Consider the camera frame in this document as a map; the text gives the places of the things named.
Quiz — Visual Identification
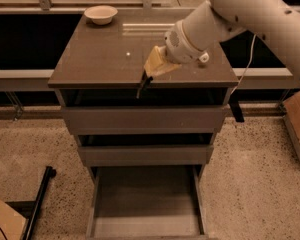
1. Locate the black metal frame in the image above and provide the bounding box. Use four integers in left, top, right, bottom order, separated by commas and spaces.
8, 166, 57, 240

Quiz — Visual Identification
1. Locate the grey drawer cabinet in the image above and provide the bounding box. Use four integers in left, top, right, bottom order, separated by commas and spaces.
47, 8, 239, 185

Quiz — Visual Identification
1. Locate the grey metal rail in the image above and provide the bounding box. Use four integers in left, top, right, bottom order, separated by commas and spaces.
0, 68, 300, 92

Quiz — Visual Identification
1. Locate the white cable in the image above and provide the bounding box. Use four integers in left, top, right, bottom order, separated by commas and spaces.
230, 33, 258, 95

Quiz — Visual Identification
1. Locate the cardboard box bottom left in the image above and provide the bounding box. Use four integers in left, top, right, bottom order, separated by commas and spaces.
0, 199, 26, 240

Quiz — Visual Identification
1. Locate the grey top drawer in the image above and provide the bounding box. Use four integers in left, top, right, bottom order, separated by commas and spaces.
61, 107, 225, 135

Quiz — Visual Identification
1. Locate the grey bottom drawer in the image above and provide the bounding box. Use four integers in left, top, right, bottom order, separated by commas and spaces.
86, 166, 217, 240

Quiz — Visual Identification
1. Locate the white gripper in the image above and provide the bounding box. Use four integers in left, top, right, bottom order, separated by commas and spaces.
144, 21, 205, 78

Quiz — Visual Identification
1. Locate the grey drawer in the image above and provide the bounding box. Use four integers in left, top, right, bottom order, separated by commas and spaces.
86, 166, 217, 240
61, 107, 225, 135
78, 145, 213, 167

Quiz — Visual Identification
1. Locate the grey middle drawer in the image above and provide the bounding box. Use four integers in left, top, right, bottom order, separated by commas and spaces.
78, 145, 213, 167

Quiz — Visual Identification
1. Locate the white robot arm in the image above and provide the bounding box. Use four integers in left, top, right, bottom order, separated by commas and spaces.
143, 0, 300, 83

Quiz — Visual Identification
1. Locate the beige paper bowl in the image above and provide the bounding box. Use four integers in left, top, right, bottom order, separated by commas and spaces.
84, 5, 118, 25

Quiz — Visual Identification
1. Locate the clear plastic water bottle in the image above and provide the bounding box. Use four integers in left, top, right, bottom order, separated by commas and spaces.
199, 52, 209, 63

